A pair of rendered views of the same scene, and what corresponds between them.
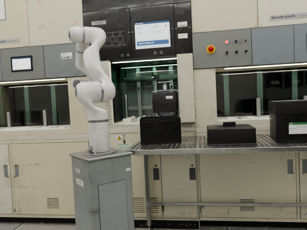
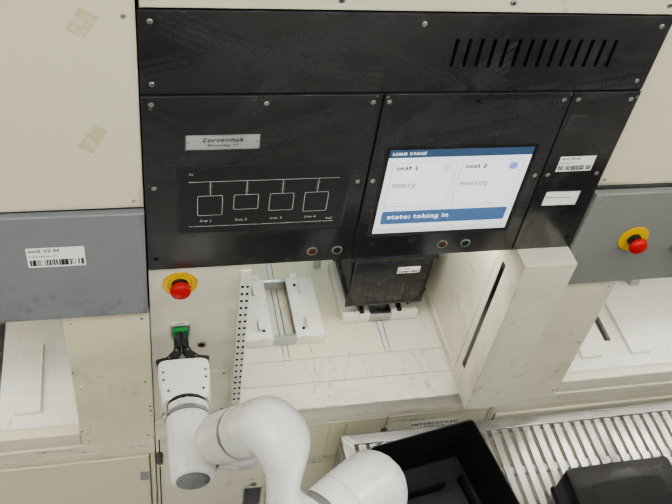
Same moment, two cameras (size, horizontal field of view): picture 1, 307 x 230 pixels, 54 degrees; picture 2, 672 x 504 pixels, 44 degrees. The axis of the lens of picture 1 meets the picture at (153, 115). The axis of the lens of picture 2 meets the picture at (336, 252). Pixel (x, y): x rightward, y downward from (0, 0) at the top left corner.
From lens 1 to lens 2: 2.21 m
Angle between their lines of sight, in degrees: 49
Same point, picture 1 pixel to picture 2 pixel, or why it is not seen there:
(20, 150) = not seen: outside the picture
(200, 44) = (609, 224)
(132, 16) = (389, 127)
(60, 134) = (39, 448)
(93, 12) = (202, 100)
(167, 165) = not seen: hidden behind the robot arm
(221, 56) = (653, 256)
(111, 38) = (277, 198)
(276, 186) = not seen: hidden behind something
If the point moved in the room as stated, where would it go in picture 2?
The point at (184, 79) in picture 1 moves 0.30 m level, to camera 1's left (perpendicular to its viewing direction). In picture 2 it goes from (522, 324) to (401, 352)
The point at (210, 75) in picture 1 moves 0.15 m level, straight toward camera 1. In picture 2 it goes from (596, 295) to (622, 346)
